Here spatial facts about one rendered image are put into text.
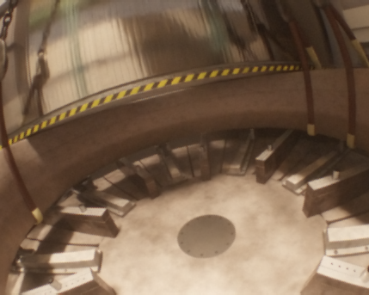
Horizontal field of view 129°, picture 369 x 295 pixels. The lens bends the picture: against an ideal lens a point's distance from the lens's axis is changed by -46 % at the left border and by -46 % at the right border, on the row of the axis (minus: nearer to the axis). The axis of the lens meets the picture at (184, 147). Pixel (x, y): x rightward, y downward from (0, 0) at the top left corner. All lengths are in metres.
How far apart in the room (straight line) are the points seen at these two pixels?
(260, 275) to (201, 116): 2.74
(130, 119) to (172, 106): 0.83
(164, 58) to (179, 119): 1.62
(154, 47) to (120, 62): 0.40
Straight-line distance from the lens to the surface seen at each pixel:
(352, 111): 2.30
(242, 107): 3.09
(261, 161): 2.24
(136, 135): 3.11
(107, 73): 1.90
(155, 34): 1.98
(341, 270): 1.22
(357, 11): 3.02
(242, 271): 1.52
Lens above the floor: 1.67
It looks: 18 degrees down
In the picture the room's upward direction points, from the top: 13 degrees counter-clockwise
